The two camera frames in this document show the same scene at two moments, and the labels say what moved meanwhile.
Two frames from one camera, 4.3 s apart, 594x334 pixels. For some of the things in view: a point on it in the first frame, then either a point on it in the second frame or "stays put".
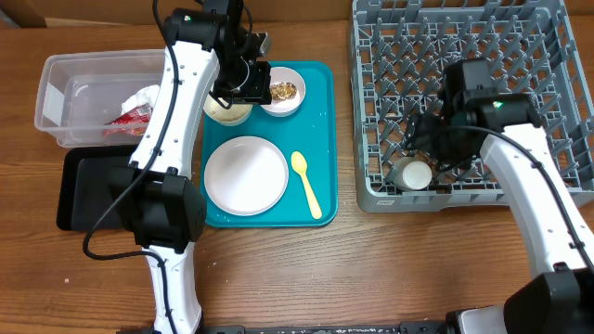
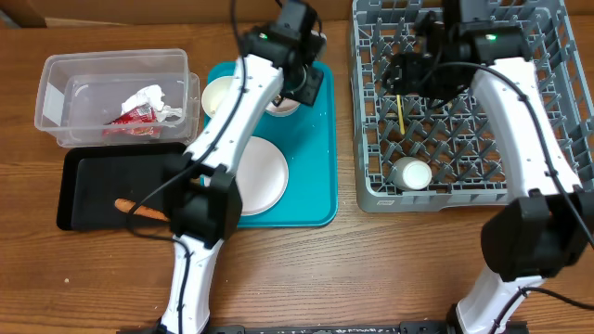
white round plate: x=246 y=175 stays put
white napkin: x=145 y=96 stays put
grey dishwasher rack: x=401 y=49 stays put
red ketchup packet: x=132 y=122 stays put
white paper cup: x=409 y=173 stays put
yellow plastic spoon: x=299 y=164 → x=401 y=115
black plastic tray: x=85 y=188 stays put
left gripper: x=258 y=93 → x=306 y=93
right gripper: x=419 y=140 → x=403 y=70
